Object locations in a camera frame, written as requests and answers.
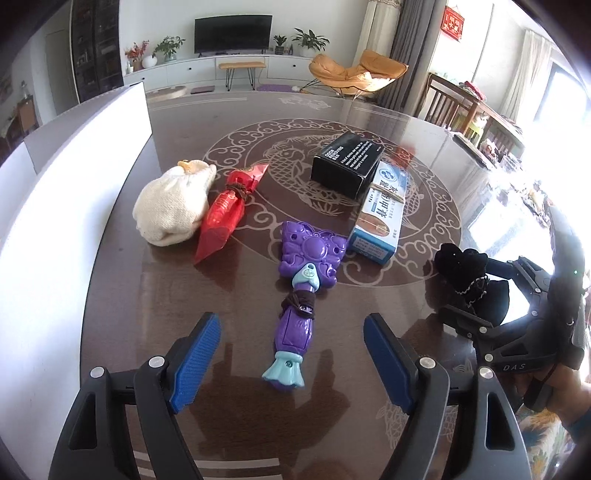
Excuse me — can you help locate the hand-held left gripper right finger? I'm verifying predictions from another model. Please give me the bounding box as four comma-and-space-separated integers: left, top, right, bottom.
363, 312, 533, 480

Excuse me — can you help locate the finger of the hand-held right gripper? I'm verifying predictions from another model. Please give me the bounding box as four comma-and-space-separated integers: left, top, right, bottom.
484, 257, 554, 297
438, 302, 540, 352

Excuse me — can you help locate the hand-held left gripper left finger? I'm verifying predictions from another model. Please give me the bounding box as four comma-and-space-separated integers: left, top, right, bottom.
48, 312, 222, 480

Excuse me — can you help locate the black velvet hair bow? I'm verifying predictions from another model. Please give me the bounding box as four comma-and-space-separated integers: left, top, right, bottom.
433, 244, 510, 325

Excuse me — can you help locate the purple toy fan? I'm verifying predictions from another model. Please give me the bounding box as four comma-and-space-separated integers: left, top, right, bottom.
262, 220, 348, 394

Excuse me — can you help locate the person's right forearm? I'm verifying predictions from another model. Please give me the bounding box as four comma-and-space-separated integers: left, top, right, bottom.
551, 364, 591, 449

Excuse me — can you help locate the patterned wooden desktop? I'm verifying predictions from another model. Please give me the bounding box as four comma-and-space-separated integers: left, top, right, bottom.
81, 90, 591, 480

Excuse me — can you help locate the floral cloth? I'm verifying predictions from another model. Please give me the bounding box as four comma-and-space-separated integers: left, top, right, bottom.
514, 405, 572, 468

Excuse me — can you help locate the blue white medicine box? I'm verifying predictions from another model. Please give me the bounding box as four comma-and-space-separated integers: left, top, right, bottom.
346, 161, 412, 267

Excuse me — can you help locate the red foil candy bag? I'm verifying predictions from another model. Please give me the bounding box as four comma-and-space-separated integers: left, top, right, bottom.
193, 163, 270, 265

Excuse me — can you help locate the tan rubber band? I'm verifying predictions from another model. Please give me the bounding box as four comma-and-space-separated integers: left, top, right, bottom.
368, 182, 408, 205

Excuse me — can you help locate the white knitted pouch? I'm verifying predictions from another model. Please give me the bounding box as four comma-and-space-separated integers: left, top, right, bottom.
132, 159, 218, 248

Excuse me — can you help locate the wooden dining chair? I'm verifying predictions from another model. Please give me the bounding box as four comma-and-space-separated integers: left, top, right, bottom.
422, 72, 526, 154

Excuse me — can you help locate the white sheer curtain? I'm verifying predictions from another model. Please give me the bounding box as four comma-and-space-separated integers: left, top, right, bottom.
501, 30, 556, 126

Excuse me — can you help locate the black cardboard box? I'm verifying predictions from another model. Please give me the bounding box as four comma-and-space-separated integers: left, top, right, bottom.
310, 131, 384, 200

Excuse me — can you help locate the grey curtain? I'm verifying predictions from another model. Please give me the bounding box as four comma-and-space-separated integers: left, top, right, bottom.
376, 0, 445, 112

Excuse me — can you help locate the orange lounge chair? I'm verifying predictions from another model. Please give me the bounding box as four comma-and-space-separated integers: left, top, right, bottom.
308, 49, 410, 100

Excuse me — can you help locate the cloth covered floor air conditioner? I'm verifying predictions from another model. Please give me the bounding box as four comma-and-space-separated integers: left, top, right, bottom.
357, 0, 403, 59

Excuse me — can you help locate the white television cabinet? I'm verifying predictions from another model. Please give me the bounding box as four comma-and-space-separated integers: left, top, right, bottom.
123, 52, 325, 92

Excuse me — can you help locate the wooden sideboard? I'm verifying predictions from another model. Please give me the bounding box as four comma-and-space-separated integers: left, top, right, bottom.
13, 94, 41, 136

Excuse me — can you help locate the wooden bench with hairpin legs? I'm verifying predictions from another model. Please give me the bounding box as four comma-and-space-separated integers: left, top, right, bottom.
217, 60, 268, 92

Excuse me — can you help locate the red flower bouquet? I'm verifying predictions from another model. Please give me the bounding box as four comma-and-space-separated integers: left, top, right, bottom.
125, 40, 151, 73

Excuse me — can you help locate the large leafy potted plant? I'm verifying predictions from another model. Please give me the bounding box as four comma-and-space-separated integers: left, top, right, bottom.
291, 28, 330, 59

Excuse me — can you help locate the dark glass display cabinet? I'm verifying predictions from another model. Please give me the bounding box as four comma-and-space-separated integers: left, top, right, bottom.
69, 0, 125, 105

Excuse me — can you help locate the black flat television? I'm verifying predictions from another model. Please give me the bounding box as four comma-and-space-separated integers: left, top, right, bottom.
193, 14, 273, 57

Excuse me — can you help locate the brown hair tie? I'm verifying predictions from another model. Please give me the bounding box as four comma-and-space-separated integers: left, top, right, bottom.
281, 292, 318, 320

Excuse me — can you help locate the red wall hanging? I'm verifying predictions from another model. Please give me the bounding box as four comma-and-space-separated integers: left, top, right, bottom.
441, 5, 464, 42

